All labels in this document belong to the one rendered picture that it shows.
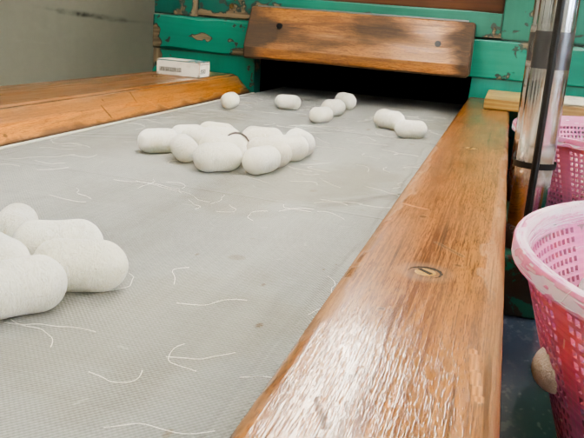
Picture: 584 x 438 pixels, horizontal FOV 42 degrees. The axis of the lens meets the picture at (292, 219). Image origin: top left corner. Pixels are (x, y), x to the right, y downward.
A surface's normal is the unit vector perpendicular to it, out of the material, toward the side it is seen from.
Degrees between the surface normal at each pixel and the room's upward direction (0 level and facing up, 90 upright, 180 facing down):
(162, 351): 0
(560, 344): 108
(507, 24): 93
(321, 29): 67
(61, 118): 45
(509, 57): 90
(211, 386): 0
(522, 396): 0
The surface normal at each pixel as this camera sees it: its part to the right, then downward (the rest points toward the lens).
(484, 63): -0.27, 0.22
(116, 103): 0.73, -0.58
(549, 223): 0.76, -0.04
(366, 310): 0.07, -0.96
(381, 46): -0.22, -0.18
